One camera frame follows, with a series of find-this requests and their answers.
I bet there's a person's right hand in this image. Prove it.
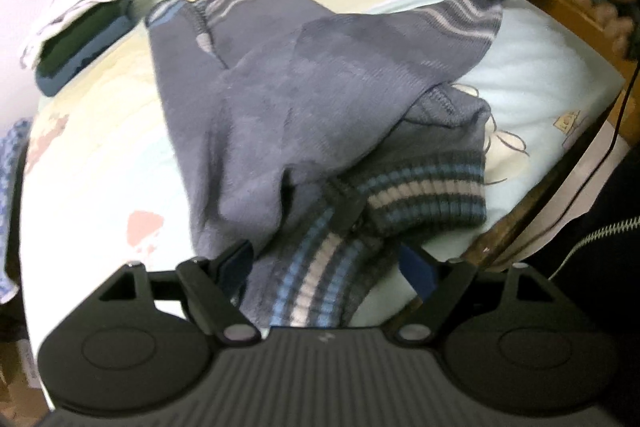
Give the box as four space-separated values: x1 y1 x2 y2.
572 0 640 60

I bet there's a person's dark zip jacket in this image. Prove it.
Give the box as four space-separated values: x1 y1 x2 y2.
525 147 640 427

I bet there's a bed with pale printed sheet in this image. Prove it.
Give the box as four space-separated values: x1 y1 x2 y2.
17 0 628 408

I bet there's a blue patterned cloth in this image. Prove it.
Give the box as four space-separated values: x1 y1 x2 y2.
0 117 33 305

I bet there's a cardboard box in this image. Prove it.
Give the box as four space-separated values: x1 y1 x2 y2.
0 337 48 413

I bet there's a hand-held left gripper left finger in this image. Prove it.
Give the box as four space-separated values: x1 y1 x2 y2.
97 239 261 345

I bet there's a wooden bed frame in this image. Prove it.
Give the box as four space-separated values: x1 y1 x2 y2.
460 107 626 273

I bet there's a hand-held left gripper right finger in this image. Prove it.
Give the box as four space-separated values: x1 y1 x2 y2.
395 243 557 348

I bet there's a grey knit sweater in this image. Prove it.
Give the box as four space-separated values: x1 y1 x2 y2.
145 0 506 328

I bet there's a blue folded garment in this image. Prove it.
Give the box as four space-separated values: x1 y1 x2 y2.
35 14 136 98

